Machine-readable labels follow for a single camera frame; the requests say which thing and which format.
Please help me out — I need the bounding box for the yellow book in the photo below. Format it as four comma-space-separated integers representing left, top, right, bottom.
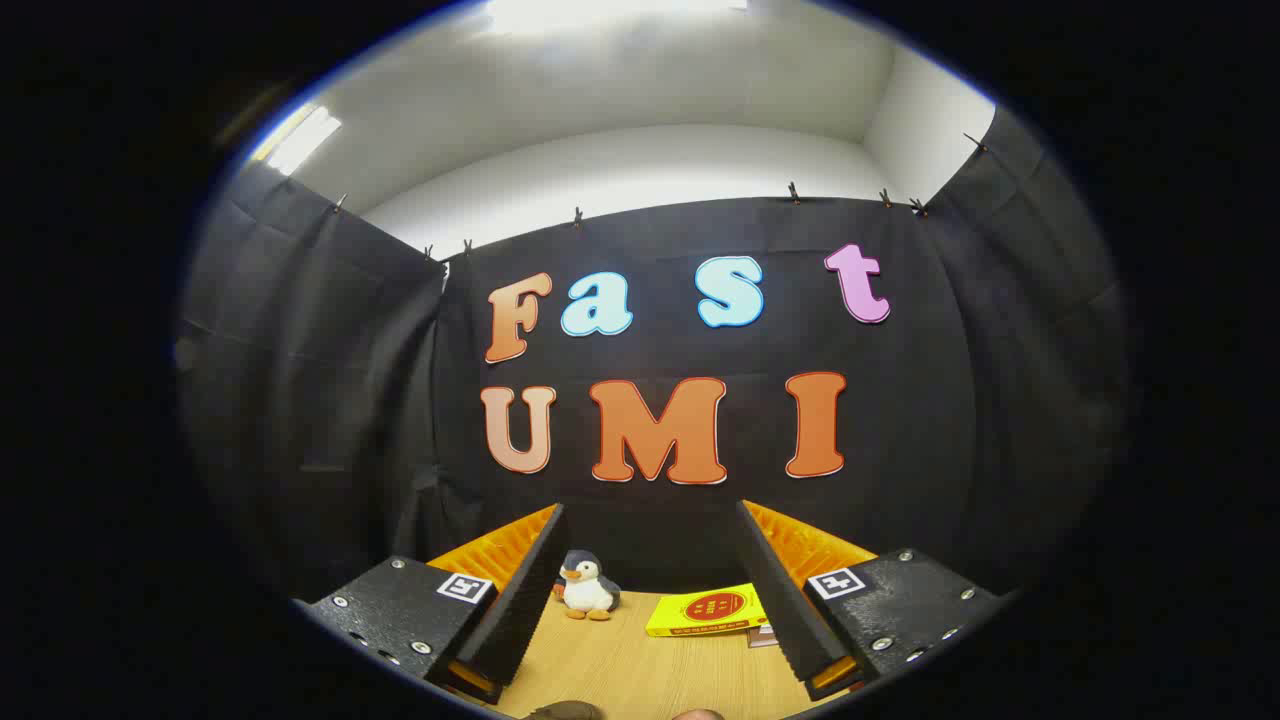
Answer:
645, 583, 769, 638

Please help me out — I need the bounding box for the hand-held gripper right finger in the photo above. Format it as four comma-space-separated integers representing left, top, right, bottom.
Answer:
738, 500, 1006, 701

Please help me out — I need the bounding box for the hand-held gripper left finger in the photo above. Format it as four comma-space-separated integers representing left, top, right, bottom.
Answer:
295, 503, 571, 706

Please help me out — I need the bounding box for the ceiling light panel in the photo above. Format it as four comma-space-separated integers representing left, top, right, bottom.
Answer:
262, 103, 343, 178
488, 0, 751, 33

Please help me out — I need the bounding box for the row of cloth clips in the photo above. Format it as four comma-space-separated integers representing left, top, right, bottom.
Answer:
333, 130, 988, 261

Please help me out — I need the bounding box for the penguin plush toy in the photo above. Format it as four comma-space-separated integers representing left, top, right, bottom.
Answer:
553, 549, 622, 622

